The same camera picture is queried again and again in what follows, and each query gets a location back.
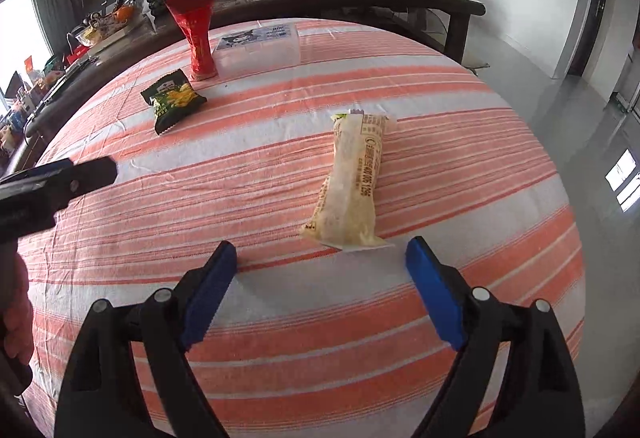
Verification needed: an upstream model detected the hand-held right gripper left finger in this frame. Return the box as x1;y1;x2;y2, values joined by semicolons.
54;240;238;438

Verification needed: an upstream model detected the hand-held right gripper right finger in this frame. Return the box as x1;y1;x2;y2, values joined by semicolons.
405;236;587;438

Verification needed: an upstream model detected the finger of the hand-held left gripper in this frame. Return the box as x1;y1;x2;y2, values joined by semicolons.
0;157;118;235

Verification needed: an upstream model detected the dark green snack packet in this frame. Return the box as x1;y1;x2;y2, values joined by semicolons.
140;70;208;136

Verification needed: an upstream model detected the cream long snack packet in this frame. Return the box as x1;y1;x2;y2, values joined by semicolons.
299;110;398;253

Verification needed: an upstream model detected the person's left hand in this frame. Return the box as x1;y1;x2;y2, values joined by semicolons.
0;242;35;365

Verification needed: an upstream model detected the orange white striped tablecloth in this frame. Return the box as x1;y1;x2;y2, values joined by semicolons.
20;18;587;438

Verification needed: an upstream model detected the glass bowl with snacks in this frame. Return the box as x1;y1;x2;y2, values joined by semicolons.
79;2;137;44

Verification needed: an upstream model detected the clear plastic box with sticker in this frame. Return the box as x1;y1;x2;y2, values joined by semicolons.
212;22;302;77

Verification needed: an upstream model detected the dark brown door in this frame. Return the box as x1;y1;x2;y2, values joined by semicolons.
565;0;609;79

